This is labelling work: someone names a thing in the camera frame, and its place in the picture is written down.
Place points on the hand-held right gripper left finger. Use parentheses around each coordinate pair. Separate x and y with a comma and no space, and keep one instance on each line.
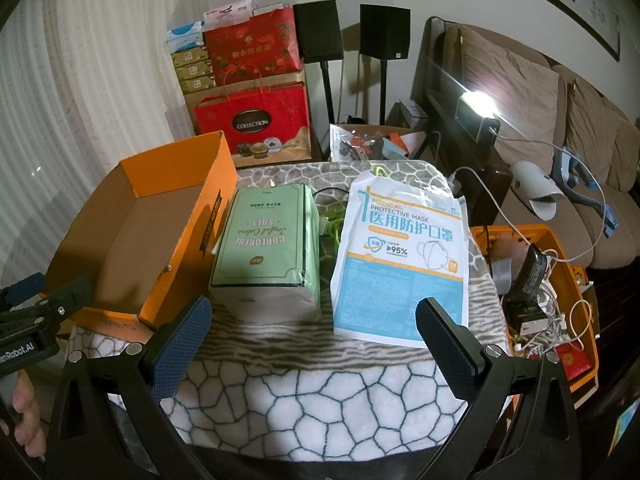
(180,345)

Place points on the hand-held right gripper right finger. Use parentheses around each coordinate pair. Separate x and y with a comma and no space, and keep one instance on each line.
(450,345)

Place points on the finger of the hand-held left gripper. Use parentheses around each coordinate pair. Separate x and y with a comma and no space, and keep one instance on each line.
(22,287)
(70,295)

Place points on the white blue mask packet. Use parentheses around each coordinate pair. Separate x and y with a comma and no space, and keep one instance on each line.
(395,285)

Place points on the green tissue pack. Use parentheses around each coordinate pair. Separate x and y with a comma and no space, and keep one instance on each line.
(265,240)

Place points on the orange cardboard box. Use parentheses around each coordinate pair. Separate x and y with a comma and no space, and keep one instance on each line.
(210,205)

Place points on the person's left hand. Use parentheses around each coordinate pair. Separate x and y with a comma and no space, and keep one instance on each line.
(22,425)

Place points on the black device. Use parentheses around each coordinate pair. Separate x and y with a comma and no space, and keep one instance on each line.
(530,280)

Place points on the red envelope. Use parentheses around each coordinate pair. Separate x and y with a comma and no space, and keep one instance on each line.
(575,362)

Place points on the grey white patterned blanket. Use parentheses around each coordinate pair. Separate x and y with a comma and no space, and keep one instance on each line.
(300,385)

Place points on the orange storage box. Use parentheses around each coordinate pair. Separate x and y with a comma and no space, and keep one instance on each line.
(565,280)

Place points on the brown sofa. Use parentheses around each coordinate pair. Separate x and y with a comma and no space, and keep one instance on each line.
(540,195)

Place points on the orange card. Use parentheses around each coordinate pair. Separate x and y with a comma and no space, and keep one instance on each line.
(397,145)

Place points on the white curtain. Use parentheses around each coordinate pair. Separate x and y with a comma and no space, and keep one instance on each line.
(75,85)

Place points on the blue grey tool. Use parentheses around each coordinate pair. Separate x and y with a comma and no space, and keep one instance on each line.
(565,165)

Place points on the clear bag of black parts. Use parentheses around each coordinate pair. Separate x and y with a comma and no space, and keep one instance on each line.
(350,145)

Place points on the gold portable lamp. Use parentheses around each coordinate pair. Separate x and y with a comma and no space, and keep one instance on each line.
(475,120)

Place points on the brown cardboard box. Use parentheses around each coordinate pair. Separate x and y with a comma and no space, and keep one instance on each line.
(360,130)

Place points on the small grey box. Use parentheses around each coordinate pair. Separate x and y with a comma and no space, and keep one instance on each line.
(410,112)

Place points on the red gift bag oval label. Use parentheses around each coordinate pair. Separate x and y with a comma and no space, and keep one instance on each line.
(270,105)

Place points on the brown sofa cushion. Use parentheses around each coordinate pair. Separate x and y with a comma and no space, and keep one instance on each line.
(595,130)
(525,75)
(630,155)

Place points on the blue white tissue pack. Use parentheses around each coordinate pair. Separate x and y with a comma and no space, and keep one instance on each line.
(185,36)

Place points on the red floral gift bag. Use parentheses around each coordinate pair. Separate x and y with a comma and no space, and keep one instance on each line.
(250,45)

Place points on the black speaker on stand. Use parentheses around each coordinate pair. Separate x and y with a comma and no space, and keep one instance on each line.
(385,30)
(317,30)

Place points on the pink white packet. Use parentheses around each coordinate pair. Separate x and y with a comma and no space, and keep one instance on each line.
(227,14)

